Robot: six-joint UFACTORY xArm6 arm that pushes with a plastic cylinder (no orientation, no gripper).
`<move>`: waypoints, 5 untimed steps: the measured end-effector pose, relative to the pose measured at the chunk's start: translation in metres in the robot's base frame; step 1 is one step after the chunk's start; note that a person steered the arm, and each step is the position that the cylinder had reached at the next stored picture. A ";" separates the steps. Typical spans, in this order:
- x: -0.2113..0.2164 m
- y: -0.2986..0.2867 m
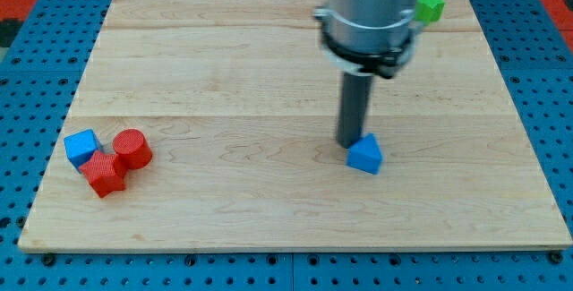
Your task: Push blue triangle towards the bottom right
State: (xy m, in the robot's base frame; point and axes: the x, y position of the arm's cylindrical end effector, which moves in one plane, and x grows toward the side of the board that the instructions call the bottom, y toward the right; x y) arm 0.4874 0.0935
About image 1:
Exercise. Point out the red star block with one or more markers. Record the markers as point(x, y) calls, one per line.
point(105, 173)

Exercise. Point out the blue triangle block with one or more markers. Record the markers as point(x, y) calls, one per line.
point(365, 155)

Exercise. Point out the green star block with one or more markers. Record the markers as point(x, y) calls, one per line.
point(428, 11)

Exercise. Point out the wooden board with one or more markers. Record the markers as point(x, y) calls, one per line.
point(239, 107)

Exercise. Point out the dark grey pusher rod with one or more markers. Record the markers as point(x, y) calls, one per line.
point(354, 100)

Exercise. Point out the blue cube block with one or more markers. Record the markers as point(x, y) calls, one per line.
point(79, 147)

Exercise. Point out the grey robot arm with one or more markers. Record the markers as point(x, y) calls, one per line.
point(365, 38)

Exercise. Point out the red cylinder block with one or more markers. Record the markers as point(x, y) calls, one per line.
point(132, 148)

